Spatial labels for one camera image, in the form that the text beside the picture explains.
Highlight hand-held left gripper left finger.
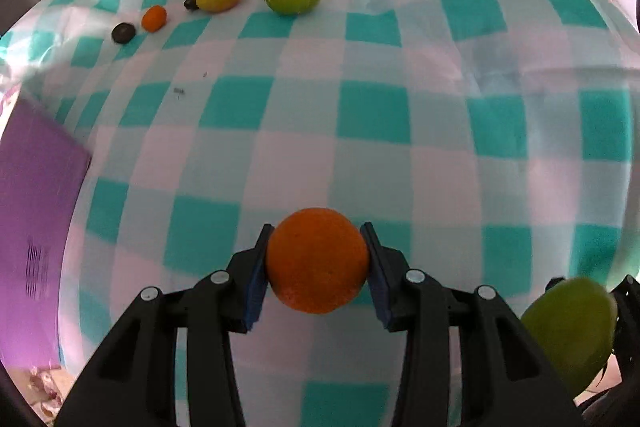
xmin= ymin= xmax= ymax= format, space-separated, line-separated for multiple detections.
xmin=55 ymin=224 xmax=275 ymax=427

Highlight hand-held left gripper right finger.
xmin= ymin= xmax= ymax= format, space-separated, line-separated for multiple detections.
xmin=360 ymin=222 xmax=586 ymax=427

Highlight green mango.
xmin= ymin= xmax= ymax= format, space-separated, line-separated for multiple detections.
xmin=520 ymin=277 xmax=619 ymax=401

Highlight large orange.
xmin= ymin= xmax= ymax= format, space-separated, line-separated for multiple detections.
xmin=265 ymin=207 xmax=371 ymax=313

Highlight teal white checkered tablecloth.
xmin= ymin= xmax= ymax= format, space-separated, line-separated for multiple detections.
xmin=0 ymin=0 xmax=640 ymax=427

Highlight floral cloth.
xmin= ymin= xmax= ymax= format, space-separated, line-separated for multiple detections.
xmin=9 ymin=364 xmax=78 ymax=427

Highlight small orange kumquat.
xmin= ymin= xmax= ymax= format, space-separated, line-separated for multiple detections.
xmin=141 ymin=5 xmax=167 ymax=32

